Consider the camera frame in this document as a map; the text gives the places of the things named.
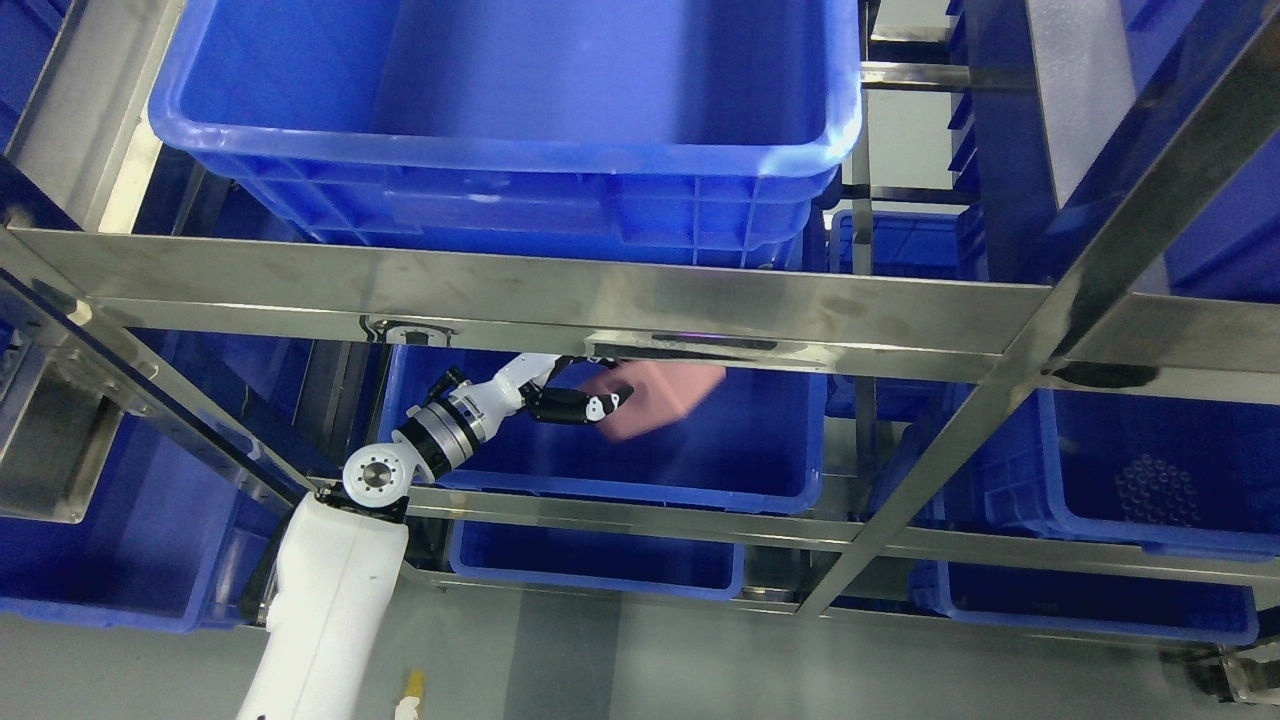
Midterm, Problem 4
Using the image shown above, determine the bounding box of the blue shelf bin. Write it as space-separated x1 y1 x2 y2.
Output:
442 368 826 515
449 521 745 601
915 389 1279 562
0 331 311 635

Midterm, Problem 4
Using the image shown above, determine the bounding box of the blue bottom shelf bin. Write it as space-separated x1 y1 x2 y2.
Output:
449 521 745 601

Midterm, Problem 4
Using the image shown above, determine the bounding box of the pink plastic storage box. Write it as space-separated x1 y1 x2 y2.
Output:
579 360 727 443

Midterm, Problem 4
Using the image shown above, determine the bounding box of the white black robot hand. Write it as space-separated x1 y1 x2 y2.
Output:
477 354 634 427

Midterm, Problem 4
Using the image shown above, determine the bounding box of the blue bottom right bin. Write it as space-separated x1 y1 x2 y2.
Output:
908 561 1260 646

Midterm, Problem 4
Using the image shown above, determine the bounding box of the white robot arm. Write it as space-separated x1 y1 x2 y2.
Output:
238 354 634 719

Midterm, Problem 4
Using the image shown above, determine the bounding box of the blue right shelf bin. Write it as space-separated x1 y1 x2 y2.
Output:
915 389 1279 562

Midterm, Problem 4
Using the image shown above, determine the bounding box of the large blue top bin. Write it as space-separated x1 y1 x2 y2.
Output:
148 1 861 269

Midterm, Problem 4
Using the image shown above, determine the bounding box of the blue left shelf bin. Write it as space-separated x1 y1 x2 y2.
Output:
0 331 311 635

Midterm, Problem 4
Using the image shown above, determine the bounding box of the blue middle shelf bin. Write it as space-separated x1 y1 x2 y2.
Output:
442 368 826 515

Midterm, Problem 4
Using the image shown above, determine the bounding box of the steel shelf rack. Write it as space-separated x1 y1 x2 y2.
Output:
3 1 1277 618

